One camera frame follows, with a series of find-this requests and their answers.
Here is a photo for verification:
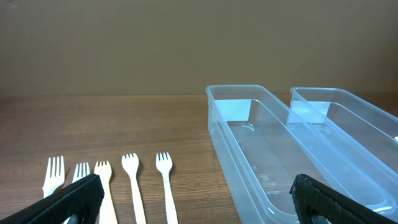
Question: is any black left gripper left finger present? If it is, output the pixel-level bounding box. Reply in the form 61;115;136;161
1;174;104;224

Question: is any clear plastic container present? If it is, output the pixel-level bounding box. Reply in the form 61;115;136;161
206;85;397;223
290;87;397;187

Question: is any clear plastic container left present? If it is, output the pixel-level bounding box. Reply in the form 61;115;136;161
206;85;397;223

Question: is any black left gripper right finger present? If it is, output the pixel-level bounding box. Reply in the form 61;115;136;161
289;174;397;224

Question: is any clear plastic container right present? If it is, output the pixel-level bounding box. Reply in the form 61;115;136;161
290;87;397;187

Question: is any yellow plastic fork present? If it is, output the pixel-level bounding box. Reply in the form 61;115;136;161
94;161;118;224

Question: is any white plastic fork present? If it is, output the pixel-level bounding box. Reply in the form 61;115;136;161
63;162;91;224
156;152;178;224
121;153;146;224
42;156;65;198

